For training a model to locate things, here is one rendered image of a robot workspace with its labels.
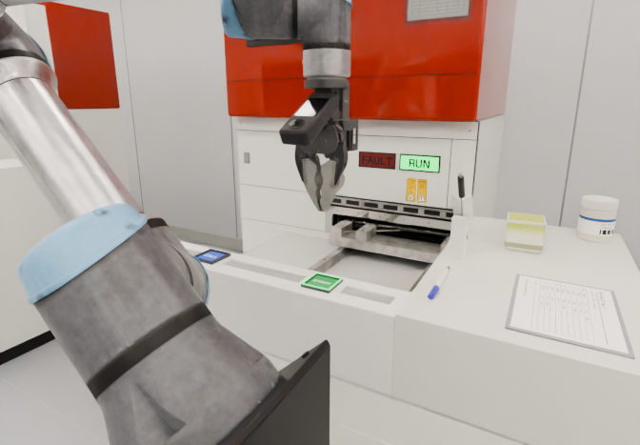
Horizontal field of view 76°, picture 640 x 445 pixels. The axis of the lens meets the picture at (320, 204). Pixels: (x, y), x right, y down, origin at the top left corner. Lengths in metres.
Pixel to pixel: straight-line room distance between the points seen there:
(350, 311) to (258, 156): 0.91
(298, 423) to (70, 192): 0.38
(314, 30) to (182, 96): 3.25
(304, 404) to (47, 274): 0.24
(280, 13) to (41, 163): 0.37
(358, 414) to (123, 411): 0.48
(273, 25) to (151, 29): 3.50
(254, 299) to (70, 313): 0.44
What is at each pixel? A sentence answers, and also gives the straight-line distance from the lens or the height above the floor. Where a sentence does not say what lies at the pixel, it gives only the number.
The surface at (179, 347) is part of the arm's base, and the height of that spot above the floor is 1.08.
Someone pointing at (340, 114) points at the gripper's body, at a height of 1.25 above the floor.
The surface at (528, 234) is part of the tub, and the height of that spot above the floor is 1.00.
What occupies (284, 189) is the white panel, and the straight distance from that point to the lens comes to 1.44.
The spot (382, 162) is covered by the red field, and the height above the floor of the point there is 1.09.
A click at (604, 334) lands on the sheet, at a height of 0.97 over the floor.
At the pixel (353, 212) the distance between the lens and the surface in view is 1.31.
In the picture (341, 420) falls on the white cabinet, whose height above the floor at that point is 0.74.
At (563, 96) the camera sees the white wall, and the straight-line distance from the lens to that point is 2.65.
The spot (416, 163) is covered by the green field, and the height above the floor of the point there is 1.10.
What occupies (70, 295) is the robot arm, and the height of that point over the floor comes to 1.12.
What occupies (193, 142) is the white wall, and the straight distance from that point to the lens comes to 3.81.
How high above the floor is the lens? 1.28
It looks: 14 degrees down
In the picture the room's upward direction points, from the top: straight up
